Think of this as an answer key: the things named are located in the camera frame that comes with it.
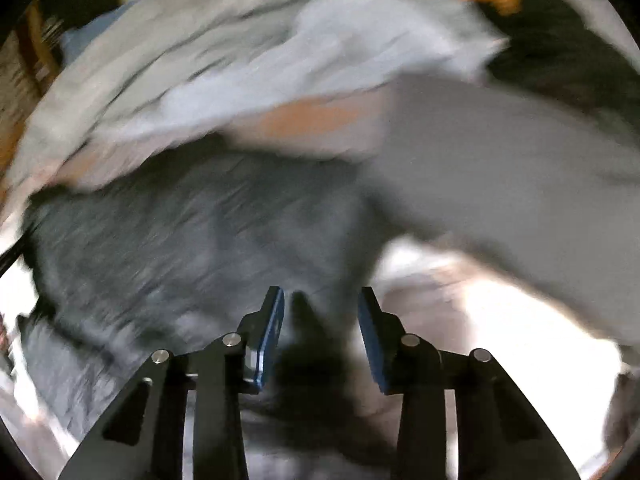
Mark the dark grey puffer jacket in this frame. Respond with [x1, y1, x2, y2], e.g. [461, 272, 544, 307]
[18, 136, 397, 479]

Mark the grey folded garment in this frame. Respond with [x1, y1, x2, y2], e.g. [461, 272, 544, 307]
[368, 75, 639, 365]

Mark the black fleece garment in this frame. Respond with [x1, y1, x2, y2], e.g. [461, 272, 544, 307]
[476, 0, 639, 145]

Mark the light blue duvet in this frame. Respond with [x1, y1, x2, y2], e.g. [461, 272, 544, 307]
[6, 0, 509, 191]

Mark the wooden bed frame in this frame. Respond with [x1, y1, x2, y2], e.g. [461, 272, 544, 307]
[1, 0, 61, 174]

